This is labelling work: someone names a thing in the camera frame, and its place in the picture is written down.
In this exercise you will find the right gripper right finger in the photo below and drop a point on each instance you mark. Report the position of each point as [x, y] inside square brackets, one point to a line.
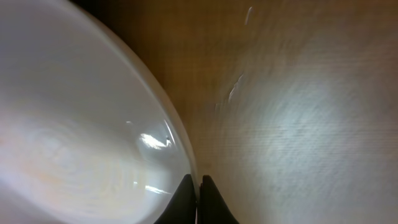
[212, 209]

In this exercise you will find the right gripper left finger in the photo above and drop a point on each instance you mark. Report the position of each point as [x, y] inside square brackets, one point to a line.
[182, 207]

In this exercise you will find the white plate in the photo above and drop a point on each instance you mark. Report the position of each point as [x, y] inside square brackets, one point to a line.
[87, 133]

